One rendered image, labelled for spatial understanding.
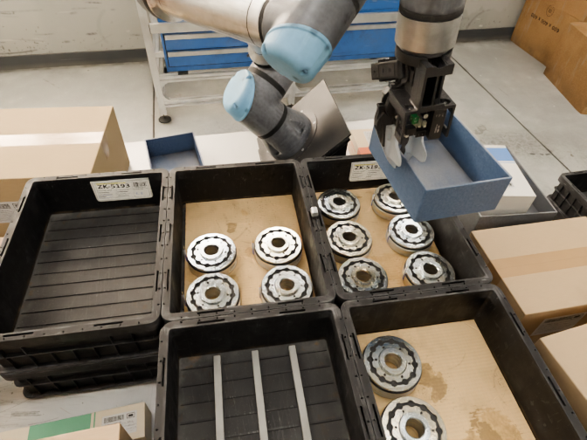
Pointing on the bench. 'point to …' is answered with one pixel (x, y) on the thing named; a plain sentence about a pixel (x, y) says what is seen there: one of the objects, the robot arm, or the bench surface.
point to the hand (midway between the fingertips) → (397, 157)
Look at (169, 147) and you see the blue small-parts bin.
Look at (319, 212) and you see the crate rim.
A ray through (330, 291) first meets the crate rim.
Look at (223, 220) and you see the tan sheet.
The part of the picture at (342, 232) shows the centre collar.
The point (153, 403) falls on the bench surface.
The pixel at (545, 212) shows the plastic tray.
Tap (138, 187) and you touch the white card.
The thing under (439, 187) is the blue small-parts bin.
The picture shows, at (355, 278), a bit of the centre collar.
